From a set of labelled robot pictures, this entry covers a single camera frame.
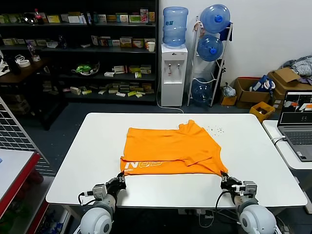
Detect white wire grid panel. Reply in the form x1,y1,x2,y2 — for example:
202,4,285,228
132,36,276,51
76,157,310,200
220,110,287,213
0,96,51,165

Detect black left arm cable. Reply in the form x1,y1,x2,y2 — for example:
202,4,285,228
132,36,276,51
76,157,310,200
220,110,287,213
78,191,98,208

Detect clear plastic water bottle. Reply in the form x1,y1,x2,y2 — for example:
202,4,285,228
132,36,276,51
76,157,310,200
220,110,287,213
26,42,36,59

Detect yellow white medicine box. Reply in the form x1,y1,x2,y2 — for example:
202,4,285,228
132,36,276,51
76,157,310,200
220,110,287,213
119,37,133,48

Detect pile of grey clothes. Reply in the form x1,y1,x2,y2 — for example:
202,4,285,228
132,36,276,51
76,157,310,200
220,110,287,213
281,56,312,86

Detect cola bottle red cap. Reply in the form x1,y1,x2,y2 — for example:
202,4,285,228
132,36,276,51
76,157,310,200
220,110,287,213
35,9,45,25

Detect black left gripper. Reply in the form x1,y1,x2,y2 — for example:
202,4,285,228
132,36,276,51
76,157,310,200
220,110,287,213
106,172,127,196

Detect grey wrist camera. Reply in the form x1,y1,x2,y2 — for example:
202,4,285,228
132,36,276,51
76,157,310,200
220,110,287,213
92,184,108,201
231,180,258,198

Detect white dispenser hose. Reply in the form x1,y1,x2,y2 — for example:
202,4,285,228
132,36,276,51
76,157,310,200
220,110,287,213
156,82,185,114

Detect small white side table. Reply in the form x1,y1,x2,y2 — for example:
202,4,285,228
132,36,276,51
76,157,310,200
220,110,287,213
262,119,312,171

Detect white power cord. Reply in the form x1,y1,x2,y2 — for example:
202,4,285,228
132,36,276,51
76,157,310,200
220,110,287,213
197,211,215,229

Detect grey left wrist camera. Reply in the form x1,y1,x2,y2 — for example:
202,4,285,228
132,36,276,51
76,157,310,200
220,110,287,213
92,184,108,201

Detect open brown cardboard box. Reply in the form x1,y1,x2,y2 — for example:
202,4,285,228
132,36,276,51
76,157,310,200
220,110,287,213
234,77,271,109

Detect upright blue water bottle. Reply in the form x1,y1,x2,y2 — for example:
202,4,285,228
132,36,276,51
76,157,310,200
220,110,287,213
162,6,190,48

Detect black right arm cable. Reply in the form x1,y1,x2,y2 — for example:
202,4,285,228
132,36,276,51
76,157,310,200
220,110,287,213
215,191,235,211

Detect white metal jug rack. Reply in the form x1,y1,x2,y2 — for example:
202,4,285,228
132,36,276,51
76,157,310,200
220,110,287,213
187,16,234,108

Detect grey laptop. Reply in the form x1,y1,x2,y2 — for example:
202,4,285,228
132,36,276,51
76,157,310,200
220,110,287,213
277,90,312,162

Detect small yellow cardboard box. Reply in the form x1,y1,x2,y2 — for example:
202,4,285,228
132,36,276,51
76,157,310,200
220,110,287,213
220,95,237,106

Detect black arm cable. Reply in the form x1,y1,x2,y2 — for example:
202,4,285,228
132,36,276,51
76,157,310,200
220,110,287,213
78,191,98,208
215,191,235,211

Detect yellow plastic bin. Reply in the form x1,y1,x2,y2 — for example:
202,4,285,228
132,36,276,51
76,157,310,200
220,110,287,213
249,101,275,123

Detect white table with red edge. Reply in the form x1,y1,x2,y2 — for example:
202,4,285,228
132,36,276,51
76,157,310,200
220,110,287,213
0,148,51,234

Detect green and white bag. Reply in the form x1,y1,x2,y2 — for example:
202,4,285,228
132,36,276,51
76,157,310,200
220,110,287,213
71,62,100,78

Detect dark wooden desk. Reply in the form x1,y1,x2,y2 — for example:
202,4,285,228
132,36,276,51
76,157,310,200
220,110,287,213
0,57,61,131

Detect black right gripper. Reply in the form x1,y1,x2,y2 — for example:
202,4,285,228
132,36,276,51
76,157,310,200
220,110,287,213
220,172,242,196

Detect white water dispenser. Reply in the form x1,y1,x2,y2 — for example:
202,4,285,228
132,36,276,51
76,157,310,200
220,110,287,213
160,43,189,107

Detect grey plastic bag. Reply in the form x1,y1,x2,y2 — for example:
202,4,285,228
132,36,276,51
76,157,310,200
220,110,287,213
222,82,236,98

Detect large brown cardboard box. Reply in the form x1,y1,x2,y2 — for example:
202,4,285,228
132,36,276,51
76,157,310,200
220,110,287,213
267,68,312,108

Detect blue water jug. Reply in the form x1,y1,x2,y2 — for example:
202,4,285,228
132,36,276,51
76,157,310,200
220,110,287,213
196,34,224,62
191,78,213,105
199,3,231,34

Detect black cup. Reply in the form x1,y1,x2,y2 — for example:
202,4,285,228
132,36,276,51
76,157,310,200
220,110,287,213
6,57,21,75

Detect small dark crumbs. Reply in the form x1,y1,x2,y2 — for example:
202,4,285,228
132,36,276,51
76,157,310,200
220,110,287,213
207,125,225,137

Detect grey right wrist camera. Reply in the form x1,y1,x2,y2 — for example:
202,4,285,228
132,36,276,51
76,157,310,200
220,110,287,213
231,180,258,198

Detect shiny glass bowl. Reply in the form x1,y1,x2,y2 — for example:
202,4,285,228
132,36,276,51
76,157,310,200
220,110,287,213
23,13,39,25

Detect black shelf unit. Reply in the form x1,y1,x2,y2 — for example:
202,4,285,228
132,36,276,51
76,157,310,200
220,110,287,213
0,0,159,106

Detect blue bag with white handles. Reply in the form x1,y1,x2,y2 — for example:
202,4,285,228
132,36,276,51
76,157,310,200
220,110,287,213
251,75,276,93

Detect white power strip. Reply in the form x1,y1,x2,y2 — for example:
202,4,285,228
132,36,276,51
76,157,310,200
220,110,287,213
177,209,203,215

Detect orange t-shirt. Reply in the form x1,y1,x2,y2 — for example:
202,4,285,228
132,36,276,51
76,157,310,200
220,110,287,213
119,119,229,176

